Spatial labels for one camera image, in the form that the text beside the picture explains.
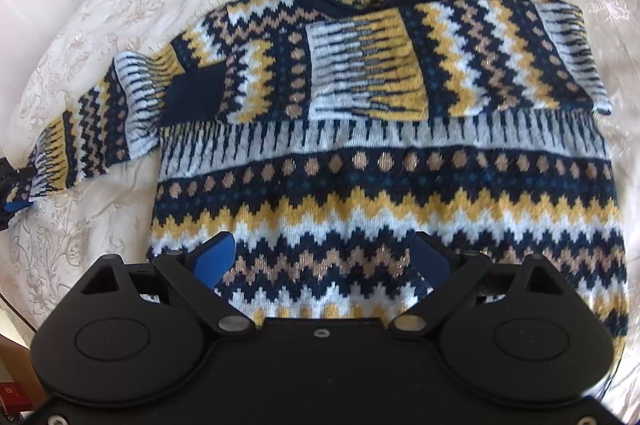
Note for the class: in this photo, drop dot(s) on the navy yellow zigzag knit sweater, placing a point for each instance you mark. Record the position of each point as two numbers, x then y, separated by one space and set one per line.
380 165

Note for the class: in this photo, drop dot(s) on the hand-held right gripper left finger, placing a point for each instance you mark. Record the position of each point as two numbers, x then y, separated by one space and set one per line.
216 255

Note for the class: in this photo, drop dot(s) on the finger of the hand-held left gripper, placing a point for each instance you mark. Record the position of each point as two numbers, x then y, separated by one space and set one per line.
17 205

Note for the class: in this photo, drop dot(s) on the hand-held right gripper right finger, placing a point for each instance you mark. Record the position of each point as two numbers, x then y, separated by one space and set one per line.
429 257

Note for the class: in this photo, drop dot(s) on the cream floral bedspread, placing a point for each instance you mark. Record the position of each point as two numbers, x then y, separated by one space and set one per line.
150 15

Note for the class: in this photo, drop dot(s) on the red box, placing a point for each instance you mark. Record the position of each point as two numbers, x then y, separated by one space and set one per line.
11 396

